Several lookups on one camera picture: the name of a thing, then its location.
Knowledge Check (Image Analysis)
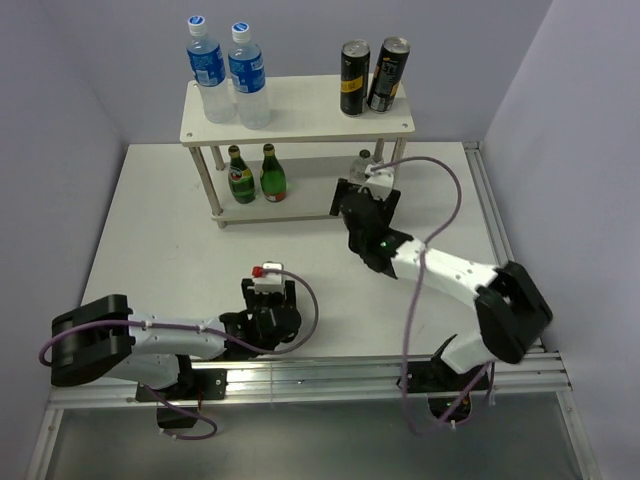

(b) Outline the black can gold top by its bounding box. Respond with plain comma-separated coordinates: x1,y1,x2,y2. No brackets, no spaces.
368,36,411,113

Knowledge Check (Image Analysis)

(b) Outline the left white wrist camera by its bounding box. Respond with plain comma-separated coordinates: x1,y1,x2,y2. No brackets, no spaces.
252,265,285,294

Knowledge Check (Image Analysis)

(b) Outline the aluminium front rail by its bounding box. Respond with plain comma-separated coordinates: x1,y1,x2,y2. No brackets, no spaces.
48,351,572,409

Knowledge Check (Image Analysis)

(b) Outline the small blue label water bottle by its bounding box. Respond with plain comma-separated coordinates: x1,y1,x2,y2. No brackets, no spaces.
228,22,271,130

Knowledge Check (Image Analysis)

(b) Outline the aluminium side rail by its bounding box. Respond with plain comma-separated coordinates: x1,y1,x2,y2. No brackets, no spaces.
462,140,546,351

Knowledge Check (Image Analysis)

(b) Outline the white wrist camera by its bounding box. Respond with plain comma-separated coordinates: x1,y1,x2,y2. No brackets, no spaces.
360,164,395,201
252,265,285,294

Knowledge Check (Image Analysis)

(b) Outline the black can yellow label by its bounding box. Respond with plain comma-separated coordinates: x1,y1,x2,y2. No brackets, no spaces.
340,39,370,116

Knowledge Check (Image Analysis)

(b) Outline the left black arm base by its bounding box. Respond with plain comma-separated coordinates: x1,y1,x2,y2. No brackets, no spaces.
135,369,227,430

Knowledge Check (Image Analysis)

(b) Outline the green glass bottle front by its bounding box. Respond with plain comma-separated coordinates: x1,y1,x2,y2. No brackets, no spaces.
228,145,256,204

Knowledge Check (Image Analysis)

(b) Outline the white two-tier shelf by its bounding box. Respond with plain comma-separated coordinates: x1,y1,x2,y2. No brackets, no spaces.
180,75,415,228

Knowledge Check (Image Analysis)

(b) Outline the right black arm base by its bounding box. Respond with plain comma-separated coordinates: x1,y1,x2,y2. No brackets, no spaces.
407,360,495,422

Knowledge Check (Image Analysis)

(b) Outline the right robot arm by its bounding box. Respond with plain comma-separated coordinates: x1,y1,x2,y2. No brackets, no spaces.
330,178,553,390

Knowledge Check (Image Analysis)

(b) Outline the clear soda bottle front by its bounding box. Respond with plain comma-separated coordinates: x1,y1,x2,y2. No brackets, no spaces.
262,261,284,270

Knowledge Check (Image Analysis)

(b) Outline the green glass bottle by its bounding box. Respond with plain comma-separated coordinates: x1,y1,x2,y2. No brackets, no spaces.
228,145,256,204
260,143,287,203

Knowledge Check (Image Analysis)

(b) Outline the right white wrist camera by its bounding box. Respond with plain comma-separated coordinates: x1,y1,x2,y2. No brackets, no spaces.
360,164,395,201

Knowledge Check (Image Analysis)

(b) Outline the clear soda bottle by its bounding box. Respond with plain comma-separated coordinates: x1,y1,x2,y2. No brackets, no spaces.
349,149,373,185
262,261,284,270

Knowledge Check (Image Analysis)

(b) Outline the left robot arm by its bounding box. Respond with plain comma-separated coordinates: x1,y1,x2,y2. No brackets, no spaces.
47,279,302,399

